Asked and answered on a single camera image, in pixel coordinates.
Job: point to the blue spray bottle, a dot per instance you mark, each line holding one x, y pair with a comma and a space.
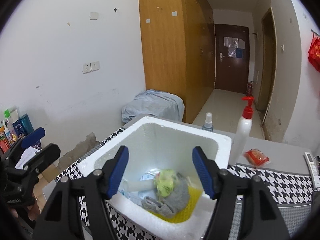
208, 123

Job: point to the brown side door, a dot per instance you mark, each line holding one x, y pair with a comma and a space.
268, 73

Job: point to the red fire extinguisher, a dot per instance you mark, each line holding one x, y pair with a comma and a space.
249, 89

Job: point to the person's left hand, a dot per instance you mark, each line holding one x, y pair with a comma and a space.
26, 215

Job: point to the yellow mesh sponge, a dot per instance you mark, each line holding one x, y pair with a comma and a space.
186, 213

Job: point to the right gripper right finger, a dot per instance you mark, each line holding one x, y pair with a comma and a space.
260, 216

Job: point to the green plastic snack bag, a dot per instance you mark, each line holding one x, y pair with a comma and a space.
166, 181

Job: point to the wall socket and switch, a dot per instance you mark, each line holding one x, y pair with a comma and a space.
90, 67

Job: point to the wooden wardrobe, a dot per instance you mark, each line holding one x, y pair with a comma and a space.
178, 44

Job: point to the white remote control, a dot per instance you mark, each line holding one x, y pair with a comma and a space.
313, 169

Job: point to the light blue cloth bundle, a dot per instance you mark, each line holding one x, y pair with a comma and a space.
154, 103

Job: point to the blue surgical face mask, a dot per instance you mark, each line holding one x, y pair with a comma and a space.
137, 197

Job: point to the red hanging banner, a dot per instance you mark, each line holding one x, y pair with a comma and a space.
314, 53

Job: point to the grey cloth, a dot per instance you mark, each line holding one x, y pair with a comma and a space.
171, 205

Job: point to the red snack packet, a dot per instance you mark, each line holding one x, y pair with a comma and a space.
256, 158

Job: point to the bottles on side shelf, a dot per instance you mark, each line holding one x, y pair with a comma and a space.
14, 127

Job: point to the dark brown entrance door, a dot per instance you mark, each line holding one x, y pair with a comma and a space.
232, 57

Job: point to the houndstooth table mat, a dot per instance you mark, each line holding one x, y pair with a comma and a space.
163, 145

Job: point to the white lotion pump bottle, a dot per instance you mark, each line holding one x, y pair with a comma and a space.
242, 131

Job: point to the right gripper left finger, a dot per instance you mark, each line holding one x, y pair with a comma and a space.
60, 218

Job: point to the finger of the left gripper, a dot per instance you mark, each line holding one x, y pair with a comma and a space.
33, 138
43, 159

